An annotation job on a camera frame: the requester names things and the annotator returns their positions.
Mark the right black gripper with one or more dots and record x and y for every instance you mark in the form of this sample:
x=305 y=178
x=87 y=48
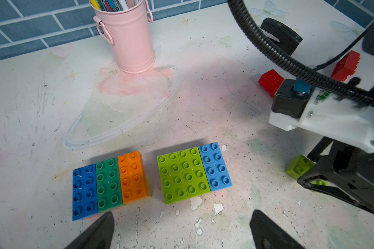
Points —
x=341 y=171

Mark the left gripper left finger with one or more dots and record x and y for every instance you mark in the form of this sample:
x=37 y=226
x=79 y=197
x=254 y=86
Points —
x=97 y=236

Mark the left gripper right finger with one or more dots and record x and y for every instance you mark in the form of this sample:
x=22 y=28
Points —
x=268 y=235

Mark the dark green lego brick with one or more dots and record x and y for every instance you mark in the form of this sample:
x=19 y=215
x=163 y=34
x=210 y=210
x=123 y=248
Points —
x=109 y=191

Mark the lime lego brick top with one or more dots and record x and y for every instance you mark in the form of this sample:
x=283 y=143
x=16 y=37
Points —
x=298 y=166

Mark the lime lego brick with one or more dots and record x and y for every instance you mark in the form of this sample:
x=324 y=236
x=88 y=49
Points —
x=172 y=182
x=298 y=166
x=194 y=173

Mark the orange lego brick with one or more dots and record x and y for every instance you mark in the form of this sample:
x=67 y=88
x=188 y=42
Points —
x=133 y=181

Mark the blue lego brick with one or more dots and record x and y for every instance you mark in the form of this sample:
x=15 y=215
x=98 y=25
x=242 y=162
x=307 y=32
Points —
x=84 y=192
x=215 y=167

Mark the red lego brick bottom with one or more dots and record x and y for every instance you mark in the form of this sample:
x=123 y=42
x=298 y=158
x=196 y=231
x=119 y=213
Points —
x=346 y=66

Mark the red lego brick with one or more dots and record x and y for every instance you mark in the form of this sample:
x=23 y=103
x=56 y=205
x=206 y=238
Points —
x=346 y=66
x=270 y=82

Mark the red lego brick top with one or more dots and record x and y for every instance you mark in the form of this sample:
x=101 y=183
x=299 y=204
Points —
x=270 y=82

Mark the black stapler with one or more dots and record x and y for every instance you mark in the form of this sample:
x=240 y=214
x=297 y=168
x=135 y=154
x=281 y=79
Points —
x=285 y=38

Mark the pink pen cup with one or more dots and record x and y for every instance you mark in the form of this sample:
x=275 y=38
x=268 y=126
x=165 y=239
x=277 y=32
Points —
x=128 y=34

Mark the pens in cup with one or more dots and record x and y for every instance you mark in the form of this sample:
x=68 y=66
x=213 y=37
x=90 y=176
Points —
x=114 y=5

